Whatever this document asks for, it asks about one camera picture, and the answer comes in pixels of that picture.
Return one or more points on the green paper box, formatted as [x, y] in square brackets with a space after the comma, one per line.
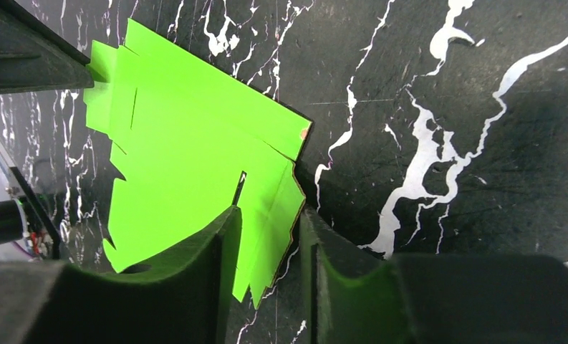
[189, 141]

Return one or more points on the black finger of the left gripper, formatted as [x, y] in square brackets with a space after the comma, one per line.
[34, 58]

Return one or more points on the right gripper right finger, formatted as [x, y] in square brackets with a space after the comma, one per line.
[352, 297]

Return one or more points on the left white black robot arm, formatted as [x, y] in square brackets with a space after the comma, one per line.
[23, 216]

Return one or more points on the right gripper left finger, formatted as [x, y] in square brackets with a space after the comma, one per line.
[181, 295]

